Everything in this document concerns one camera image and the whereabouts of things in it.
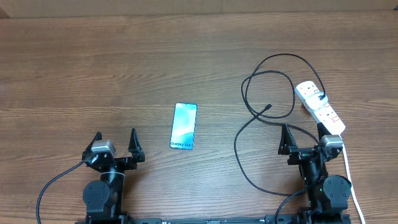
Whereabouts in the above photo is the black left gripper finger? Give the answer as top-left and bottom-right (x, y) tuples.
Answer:
(88, 131), (102, 152)
(127, 128), (144, 157)

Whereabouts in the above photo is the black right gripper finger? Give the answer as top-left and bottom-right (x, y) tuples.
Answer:
(278, 123), (297, 155)
(317, 123), (331, 140)

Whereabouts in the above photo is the blue Galaxy smartphone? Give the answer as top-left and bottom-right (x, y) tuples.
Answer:
(170, 103), (198, 150)

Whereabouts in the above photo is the black USB charging cable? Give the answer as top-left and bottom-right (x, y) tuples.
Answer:
(233, 53), (327, 197)

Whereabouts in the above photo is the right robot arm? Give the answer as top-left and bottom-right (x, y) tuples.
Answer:
(274, 123), (352, 223)

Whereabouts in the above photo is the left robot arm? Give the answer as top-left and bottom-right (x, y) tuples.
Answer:
(82, 129), (145, 223)

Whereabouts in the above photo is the white charger plug adapter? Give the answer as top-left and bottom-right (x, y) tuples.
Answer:
(303, 92), (328, 112)

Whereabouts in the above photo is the white power strip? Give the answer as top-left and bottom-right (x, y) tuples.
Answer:
(295, 81), (346, 134)

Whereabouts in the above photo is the cardboard backdrop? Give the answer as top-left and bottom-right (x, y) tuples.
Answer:
(1, 0), (397, 19)

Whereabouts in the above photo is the white power strip cord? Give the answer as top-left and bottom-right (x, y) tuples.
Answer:
(341, 143), (366, 224)

